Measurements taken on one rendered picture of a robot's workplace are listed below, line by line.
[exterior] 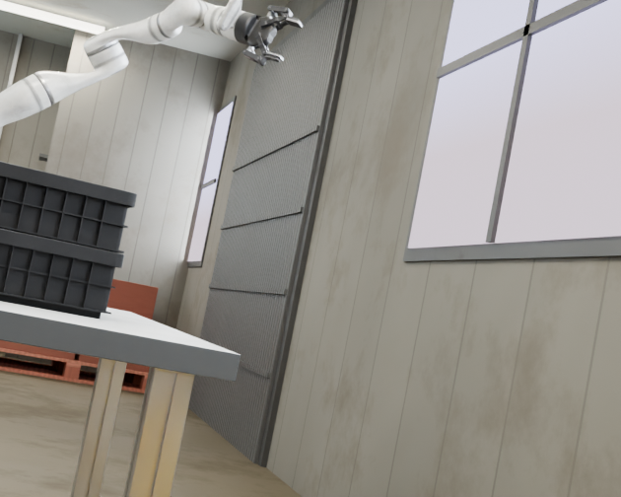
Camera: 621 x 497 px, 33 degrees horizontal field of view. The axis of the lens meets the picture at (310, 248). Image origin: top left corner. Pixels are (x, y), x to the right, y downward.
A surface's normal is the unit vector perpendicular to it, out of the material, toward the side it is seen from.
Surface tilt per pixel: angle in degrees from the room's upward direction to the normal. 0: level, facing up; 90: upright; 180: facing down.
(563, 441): 90
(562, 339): 90
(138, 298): 90
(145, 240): 90
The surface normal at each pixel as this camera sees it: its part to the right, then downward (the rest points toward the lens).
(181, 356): 0.26, -0.02
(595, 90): -0.94, -0.21
